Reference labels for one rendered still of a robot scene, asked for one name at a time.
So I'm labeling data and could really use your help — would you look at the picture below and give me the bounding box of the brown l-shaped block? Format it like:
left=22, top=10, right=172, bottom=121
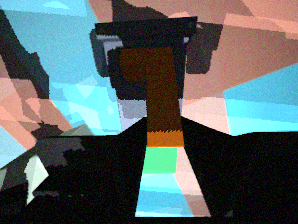
left=119, top=46, right=184, bottom=148

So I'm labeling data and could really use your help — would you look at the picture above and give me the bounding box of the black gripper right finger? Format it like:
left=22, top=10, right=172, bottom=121
left=181, top=116, right=298, bottom=216

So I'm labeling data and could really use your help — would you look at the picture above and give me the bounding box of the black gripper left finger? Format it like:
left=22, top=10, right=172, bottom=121
left=35, top=117, right=147, bottom=217

